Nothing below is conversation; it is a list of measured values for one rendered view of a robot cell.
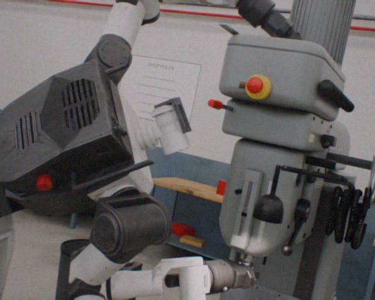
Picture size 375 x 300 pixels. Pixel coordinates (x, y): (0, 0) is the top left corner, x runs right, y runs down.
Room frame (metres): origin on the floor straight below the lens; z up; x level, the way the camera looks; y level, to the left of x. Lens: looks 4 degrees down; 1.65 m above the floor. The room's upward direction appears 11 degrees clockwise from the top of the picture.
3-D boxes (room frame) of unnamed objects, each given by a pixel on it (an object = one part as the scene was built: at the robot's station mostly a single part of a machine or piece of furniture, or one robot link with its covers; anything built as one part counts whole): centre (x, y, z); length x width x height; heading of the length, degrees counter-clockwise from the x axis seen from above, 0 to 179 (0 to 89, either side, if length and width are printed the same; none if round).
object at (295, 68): (1.37, -0.24, 1.81); 0.47 x 0.26 x 0.16; 155
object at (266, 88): (1.15, -0.14, 1.76); 0.06 x 0.02 x 0.06; 65
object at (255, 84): (1.13, -0.13, 1.76); 0.04 x 0.03 x 0.04; 65
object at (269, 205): (1.13, -0.22, 1.48); 0.07 x 0.07 x 0.06
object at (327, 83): (1.32, -0.38, 1.79); 0.45 x 0.04 x 0.04; 155
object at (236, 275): (1.29, -0.17, 1.24); 0.13 x 0.12 x 0.10; 46
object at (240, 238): (1.26, -0.19, 1.45); 0.04 x 0.04 x 0.21; 65
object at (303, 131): (1.39, -0.26, 1.68); 0.34 x 0.24 x 0.10; 155
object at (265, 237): (1.36, -0.24, 1.47); 0.21 x 0.19 x 0.32; 65
